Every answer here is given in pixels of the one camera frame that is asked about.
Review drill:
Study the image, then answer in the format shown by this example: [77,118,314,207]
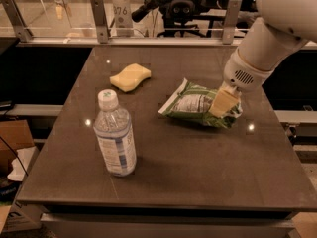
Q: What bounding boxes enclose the brown cardboard box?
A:
[0,120,34,175]

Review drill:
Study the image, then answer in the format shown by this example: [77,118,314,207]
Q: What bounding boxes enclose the right metal railing post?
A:
[222,0,242,45]

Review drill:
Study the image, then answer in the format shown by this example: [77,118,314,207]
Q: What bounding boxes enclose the left metal railing post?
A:
[0,0,33,43]

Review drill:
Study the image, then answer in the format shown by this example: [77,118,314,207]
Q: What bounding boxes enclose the black cable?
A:
[0,135,30,177]

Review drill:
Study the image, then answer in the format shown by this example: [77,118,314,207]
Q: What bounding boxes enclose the clear plastic water bottle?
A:
[93,89,137,177]

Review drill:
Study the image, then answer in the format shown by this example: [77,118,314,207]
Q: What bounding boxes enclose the yellow sponge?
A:
[110,63,152,92]

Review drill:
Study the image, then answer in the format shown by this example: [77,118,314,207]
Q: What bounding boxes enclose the green jalapeno chip bag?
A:
[158,78,243,128]

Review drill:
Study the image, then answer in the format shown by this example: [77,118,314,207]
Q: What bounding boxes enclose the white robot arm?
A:
[209,0,317,117]

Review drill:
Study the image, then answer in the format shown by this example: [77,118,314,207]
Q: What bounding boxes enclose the middle metal railing post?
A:
[90,0,109,44]

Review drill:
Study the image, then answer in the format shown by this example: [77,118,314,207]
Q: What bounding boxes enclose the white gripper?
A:
[209,49,274,118]

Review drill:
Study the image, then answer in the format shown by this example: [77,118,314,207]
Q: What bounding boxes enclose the white cardboard box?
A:
[0,202,42,233]

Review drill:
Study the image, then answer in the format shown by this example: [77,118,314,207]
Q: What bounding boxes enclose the metal railing post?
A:
[0,0,33,43]
[222,0,242,45]
[90,0,109,44]

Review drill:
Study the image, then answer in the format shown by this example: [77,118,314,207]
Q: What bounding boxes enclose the black office chair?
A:
[158,0,203,37]

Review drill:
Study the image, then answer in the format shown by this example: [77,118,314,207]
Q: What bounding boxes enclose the white paper sheet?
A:
[7,146,39,181]

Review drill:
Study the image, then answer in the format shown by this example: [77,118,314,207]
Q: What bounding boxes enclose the white numbered pillar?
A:
[112,0,134,37]

